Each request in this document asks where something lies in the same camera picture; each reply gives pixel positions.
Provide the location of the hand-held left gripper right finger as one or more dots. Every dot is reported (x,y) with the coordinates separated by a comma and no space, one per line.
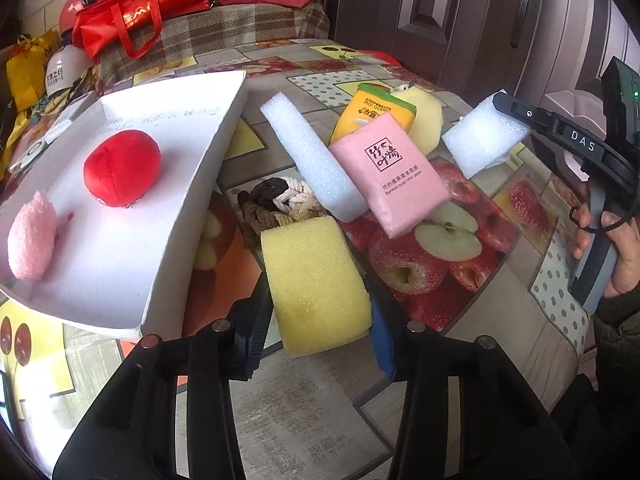
(382,342)

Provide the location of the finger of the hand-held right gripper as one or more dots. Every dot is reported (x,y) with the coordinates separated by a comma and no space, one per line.
(570,162)
(555,127)

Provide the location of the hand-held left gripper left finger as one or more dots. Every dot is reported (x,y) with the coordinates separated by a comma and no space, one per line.
(252,332)

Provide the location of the yellow sponge block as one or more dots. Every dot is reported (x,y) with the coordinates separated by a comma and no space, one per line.
(310,285)

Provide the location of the white foam block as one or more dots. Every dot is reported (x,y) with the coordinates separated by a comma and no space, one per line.
(480,142)

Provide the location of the pale yellow octagonal sponge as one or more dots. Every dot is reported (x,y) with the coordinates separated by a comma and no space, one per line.
(425,120)

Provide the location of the white cardboard box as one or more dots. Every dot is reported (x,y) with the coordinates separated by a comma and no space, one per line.
(125,245)

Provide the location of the pink tissue pack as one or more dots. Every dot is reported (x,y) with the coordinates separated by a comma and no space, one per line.
(390,180)

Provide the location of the long white foam bar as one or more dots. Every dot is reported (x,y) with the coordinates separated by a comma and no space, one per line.
(310,160)

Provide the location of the yellow tissue pack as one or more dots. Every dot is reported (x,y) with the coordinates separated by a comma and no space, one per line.
(360,110)

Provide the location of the red plush ball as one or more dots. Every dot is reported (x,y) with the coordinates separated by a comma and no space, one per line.
(122,167)

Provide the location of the pink fluffy plush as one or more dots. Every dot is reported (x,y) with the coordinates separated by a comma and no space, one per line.
(32,235)

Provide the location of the person's right forearm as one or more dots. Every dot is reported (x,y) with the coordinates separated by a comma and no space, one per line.
(620,330)

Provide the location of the person's right hand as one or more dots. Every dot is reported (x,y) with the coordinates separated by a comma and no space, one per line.
(627,255)

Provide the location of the fruit print tablecloth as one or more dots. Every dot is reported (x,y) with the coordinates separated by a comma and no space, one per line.
(450,270)

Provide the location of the brown door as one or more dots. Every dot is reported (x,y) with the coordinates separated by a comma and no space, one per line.
(450,15)

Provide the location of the white remote control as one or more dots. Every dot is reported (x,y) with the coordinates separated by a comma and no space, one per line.
(70,120)

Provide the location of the white round-dial device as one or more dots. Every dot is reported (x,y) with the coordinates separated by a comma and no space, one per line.
(30,152)

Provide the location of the plaid cover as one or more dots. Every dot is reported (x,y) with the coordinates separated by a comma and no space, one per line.
(200,40)

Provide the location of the white helmet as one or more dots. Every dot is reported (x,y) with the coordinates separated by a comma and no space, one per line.
(65,70)

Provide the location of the yellow bag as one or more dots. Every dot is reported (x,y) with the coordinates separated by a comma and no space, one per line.
(27,70)

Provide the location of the red shopping bag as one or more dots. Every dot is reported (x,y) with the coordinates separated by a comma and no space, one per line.
(140,5)

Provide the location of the red helmet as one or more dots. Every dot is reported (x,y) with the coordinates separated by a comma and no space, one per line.
(70,15)

